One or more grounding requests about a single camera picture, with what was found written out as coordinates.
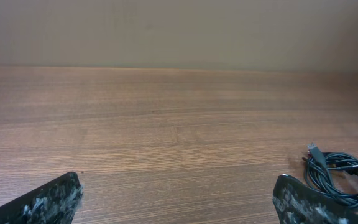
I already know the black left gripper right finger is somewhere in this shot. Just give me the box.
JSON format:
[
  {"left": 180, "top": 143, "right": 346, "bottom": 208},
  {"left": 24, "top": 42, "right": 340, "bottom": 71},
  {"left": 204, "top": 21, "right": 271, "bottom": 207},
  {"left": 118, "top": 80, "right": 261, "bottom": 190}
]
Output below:
[{"left": 273, "top": 174, "right": 358, "bottom": 224}]

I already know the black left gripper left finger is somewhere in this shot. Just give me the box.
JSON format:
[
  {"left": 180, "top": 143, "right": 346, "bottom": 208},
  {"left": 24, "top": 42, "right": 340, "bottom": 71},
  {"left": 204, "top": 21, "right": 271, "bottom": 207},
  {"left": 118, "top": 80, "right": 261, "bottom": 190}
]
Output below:
[{"left": 0, "top": 172, "right": 83, "bottom": 224}]

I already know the black USB cable bundle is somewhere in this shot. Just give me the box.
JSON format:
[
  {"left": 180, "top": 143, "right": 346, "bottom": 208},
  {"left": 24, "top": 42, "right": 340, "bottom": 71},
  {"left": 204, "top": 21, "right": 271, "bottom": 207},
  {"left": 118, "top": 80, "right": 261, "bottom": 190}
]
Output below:
[{"left": 301, "top": 142, "right": 358, "bottom": 211}]

